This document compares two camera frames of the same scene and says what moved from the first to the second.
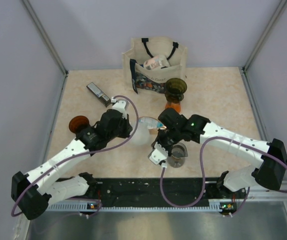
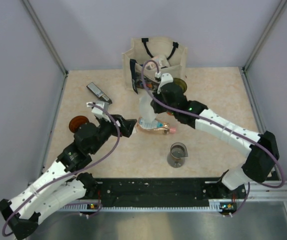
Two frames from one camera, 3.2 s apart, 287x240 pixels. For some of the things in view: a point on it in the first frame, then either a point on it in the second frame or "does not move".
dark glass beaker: x=179 y=153 does not move
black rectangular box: x=98 y=94 does not move
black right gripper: x=158 y=139 -> x=155 y=103
